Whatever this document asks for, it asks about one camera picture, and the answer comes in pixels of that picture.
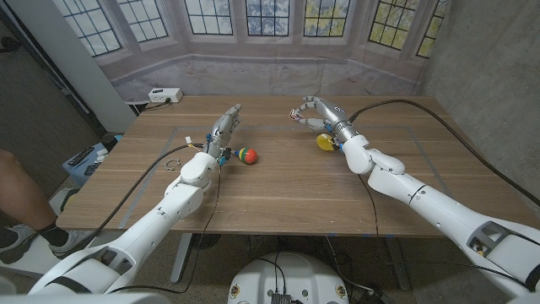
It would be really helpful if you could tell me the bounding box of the white power strip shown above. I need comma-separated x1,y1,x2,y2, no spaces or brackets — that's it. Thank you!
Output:
147,87,184,105

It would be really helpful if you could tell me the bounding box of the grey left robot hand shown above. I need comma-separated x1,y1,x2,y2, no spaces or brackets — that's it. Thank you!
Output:
203,103,244,161

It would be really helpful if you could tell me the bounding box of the grey table leg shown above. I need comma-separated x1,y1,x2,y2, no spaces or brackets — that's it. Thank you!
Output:
383,236,413,291
170,232,193,284

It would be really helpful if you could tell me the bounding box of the black power strip cord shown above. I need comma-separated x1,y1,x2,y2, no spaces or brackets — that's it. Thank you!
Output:
138,99,173,113

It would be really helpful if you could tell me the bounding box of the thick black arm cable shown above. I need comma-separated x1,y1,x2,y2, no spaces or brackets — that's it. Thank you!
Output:
69,143,205,255
348,99,540,209

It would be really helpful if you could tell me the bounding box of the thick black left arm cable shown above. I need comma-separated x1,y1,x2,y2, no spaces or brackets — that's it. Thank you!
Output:
69,143,205,255

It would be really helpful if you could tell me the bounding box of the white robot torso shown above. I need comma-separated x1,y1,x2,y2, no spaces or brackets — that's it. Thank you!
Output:
227,252,350,304

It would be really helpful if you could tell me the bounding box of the white floor platform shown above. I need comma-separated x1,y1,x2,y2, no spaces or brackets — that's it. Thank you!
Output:
0,187,102,275

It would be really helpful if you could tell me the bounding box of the black remote control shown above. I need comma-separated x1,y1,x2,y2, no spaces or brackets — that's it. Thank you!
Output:
67,146,96,166

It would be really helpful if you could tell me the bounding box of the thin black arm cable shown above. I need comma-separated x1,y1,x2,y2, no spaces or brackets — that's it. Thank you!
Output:
107,164,223,296
357,173,380,238

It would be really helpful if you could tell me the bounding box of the black round floor object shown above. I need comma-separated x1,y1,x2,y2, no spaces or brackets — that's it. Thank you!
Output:
192,233,223,251

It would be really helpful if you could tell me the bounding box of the printed bay window backdrop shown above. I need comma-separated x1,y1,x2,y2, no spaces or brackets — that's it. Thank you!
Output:
52,0,452,102

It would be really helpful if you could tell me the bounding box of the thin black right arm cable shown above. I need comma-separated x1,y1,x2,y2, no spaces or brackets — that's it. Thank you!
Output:
357,173,380,238

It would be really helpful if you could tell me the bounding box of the yellow lemon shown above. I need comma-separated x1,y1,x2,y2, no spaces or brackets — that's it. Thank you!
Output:
316,133,341,152

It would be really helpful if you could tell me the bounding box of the grey sneaker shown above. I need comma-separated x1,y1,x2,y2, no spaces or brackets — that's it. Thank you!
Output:
0,225,39,265
48,230,96,259

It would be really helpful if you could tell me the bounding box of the black round cup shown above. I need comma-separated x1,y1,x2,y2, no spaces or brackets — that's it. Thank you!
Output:
100,133,120,153

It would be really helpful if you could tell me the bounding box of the bare person leg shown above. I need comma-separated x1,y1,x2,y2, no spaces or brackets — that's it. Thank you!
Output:
0,147,68,246

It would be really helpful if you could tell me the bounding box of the blue storage box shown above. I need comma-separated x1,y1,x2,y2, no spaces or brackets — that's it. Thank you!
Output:
62,134,123,187

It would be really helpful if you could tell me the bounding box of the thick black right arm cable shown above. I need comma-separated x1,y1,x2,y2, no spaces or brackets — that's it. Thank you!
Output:
348,99,540,209

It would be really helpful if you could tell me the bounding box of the colourful striped wooden maraca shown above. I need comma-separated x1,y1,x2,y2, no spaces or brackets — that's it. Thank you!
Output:
225,146,258,166

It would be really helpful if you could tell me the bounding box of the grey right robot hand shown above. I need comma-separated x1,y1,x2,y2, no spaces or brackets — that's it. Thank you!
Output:
289,95,360,144

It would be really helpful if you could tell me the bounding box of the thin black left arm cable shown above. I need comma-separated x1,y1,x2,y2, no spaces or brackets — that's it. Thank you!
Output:
107,164,223,296

